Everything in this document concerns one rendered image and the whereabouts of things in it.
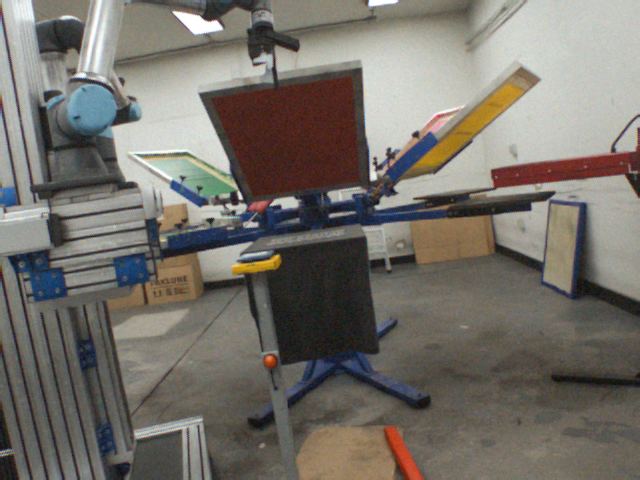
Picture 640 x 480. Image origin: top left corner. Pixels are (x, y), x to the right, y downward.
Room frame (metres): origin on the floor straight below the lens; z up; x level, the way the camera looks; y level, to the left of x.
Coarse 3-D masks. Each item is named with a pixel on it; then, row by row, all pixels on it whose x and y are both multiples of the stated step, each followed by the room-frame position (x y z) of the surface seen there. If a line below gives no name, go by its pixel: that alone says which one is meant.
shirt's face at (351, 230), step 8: (296, 232) 2.26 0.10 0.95; (304, 232) 2.21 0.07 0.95; (312, 232) 2.17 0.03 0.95; (344, 232) 1.97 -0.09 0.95; (352, 232) 1.94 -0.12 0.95; (360, 232) 1.90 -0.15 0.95; (264, 240) 2.12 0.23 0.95; (312, 240) 1.86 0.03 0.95; (320, 240) 1.83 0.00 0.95; (328, 240) 1.81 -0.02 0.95; (248, 248) 1.90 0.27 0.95; (256, 248) 1.87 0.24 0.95; (264, 248) 1.83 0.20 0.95; (272, 248) 1.80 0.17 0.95
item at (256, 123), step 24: (240, 96) 1.88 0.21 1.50; (264, 96) 1.89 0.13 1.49; (240, 120) 1.99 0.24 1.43; (264, 120) 2.00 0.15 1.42; (288, 120) 2.02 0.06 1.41; (240, 144) 2.12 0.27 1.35; (264, 144) 2.13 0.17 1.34; (288, 144) 2.15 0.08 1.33; (264, 168) 2.28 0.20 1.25; (288, 168) 2.30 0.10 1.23; (264, 192) 2.45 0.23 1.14
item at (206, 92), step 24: (288, 72) 1.84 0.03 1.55; (312, 72) 1.82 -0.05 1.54; (336, 72) 1.82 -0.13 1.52; (360, 72) 1.83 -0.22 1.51; (216, 96) 1.86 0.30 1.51; (360, 96) 1.94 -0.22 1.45; (216, 120) 1.97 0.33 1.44; (360, 120) 2.06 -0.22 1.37; (360, 144) 2.20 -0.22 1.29; (240, 168) 2.26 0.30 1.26; (360, 168) 2.35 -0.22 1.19; (288, 192) 2.47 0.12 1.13; (312, 192) 2.49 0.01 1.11
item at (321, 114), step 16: (320, 80) 1.85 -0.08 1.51; (336, 80) 1.86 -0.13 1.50; (288, 96) 1.90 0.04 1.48; (304, 96) 1.91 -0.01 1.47; (320, 96) 1.92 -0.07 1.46; (336, 96) 1.93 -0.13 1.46; (352, 96) 1.94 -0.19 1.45; (288, 112) 1.98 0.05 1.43; (304, 112) 1.99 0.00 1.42; (320, 112) 2.00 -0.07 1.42; (336, 112) 2.01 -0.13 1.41; (352, 112) 2.01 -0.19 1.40; (304, 128) 2.07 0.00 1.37; (320, 128) 2.08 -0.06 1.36; (336, 128) 2.09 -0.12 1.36; (352, 128) 2.10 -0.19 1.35; (304, 144) 2.16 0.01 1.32; (320, 144) 2.17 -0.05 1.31; (336, 144) 2.18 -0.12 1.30; (352, 144) 2.19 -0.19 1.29; (304, 160) 2.26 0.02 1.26; (320, 160) 2.27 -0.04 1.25; (336, 160) 2.28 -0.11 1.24; (352, 160) 2.29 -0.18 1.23; (304, 176) 2.36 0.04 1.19; (320, 176) 2.38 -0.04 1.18; (336, 176) 2.39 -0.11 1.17; (352, 176) 2.40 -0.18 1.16
